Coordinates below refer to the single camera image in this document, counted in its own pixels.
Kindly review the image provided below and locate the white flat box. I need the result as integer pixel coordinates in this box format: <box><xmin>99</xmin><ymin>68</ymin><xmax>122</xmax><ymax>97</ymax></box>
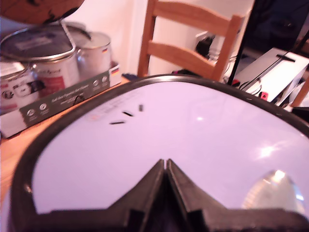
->
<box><xmin>233</xmin><ymin>47</ymin><xmax>309</xmax><ymax>103</ymax></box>

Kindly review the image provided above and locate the cookware set carton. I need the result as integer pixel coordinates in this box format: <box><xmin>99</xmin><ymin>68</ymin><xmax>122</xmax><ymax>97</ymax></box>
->
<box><xmin>0</xmin><ymin>20</ymin><xmax>123</xmax><ymax>139</ymax></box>

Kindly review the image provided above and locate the black monitor screen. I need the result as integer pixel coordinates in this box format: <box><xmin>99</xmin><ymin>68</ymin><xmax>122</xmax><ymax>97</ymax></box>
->
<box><xmin>243</xmin><ymin>0</ymin><xmax>309</xmax><ymax>53</ymax></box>

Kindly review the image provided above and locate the wooden chair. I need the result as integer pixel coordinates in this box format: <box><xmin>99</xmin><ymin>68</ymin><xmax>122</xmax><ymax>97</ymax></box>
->
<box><xmin>137</xmin><ymin>0</ymin><xmax>246</xmax><ymax>82</ymax></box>

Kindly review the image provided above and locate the thin black cable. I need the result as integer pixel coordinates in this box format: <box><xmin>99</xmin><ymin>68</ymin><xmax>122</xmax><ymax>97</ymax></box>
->
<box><xmin>228</xmin><ymin>44</ymin><xmax>247</xmax><ymax>86</ymax></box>

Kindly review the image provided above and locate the brown speckled round object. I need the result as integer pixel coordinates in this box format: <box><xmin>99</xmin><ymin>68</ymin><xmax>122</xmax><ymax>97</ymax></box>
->
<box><xmin>0</xmin><ymin>0</ymin><xmax>85</xmax><ymax>25</ymax></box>

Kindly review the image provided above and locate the black rice cooker lid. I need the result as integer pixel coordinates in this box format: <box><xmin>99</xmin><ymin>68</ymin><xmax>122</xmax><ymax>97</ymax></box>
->
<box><xmin>9</xmin><ymin>73</ymin><xmax>309</xmax><ymax>232</ymax></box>

